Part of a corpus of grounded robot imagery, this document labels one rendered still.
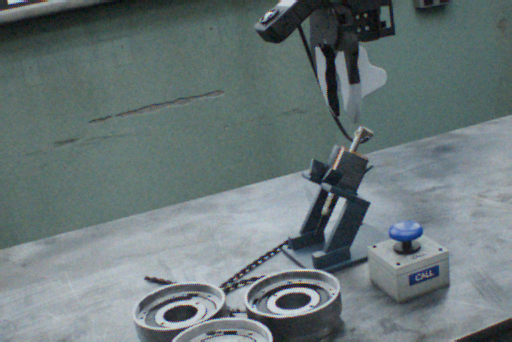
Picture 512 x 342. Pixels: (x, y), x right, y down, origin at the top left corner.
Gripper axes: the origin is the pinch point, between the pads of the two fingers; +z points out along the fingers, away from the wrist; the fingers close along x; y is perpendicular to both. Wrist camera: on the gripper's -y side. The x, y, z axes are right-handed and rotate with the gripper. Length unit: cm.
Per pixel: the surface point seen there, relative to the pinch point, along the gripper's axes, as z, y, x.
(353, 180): 9.0, 0.1, -1.3
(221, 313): 15.2, -22.8, -11.6
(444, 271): 16.5, 2.2, -17.1
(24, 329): 18.8, -44.1, 5.3
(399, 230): 11.2, -1.5, -14.1
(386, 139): 56, 93, 142
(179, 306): 15.9, -26.1, -6.0
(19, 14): -14, -29, 140
